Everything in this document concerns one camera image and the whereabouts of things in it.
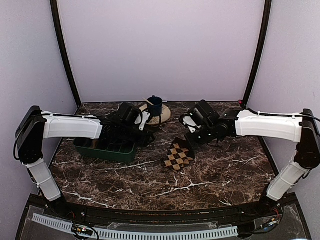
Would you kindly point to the black frame post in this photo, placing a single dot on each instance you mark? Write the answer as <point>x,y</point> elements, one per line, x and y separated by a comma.
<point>63,51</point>
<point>258,53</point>

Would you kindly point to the dark blue mug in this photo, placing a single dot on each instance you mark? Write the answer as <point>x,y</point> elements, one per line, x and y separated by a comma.
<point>154,105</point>

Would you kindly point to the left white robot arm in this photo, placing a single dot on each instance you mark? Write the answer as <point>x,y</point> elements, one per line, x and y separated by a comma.
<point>126,124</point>

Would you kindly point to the left black frame post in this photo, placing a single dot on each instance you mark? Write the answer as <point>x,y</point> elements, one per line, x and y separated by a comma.
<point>63,51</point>

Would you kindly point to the black front rail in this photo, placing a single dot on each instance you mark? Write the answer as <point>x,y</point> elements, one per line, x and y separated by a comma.
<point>99,215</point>

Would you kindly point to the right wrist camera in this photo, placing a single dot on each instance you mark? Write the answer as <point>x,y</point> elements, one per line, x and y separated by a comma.
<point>189,123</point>

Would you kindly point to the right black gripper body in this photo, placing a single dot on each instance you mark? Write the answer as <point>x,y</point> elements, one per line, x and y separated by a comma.
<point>207,135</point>

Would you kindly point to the brown black checkered sock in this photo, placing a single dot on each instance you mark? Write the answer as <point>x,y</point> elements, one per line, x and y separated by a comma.
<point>179,155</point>

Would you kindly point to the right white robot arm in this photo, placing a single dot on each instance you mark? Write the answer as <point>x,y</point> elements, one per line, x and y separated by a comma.
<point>300,128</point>

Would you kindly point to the beige floral round mat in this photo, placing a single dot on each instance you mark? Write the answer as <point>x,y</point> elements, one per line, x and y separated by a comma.
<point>164,117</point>

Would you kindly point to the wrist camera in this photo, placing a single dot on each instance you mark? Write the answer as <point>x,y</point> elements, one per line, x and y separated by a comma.
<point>189,123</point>
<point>142,119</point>

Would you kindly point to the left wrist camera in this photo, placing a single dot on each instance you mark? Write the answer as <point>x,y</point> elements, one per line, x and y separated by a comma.
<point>142,119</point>

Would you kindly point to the green divided plastic tray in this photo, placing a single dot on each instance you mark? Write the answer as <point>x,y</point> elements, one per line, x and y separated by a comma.
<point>120,151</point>

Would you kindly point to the right black frame post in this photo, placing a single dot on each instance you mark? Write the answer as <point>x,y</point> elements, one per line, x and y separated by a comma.
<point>258,53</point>

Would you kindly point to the white slotted cable duct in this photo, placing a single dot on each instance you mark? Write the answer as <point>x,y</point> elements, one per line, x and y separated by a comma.
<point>121,231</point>

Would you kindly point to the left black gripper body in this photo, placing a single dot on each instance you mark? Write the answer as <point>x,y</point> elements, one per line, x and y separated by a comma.
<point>127,134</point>

